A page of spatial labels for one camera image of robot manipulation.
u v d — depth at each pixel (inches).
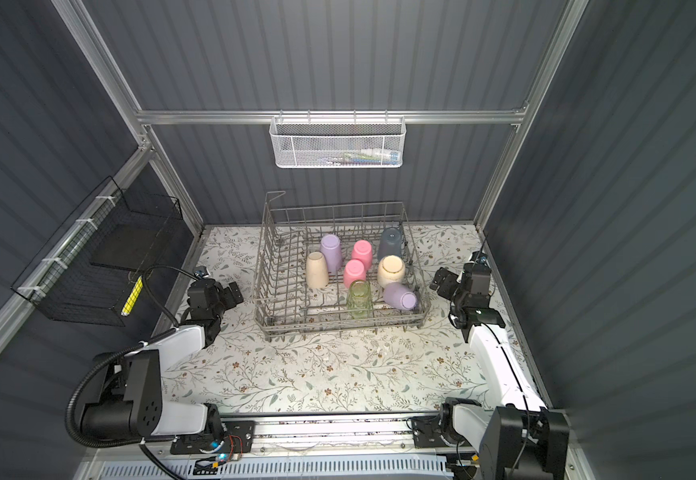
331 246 36.8
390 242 37.3
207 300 27.9
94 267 28.5
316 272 36.8
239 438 28.4
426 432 29.0
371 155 36.0
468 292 24.5
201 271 31.2
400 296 32.6
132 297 26.7
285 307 36.9
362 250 37.2
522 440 15.7
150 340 37.9
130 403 16.9
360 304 35.1
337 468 30.3
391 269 36.0
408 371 33.2
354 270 35.4
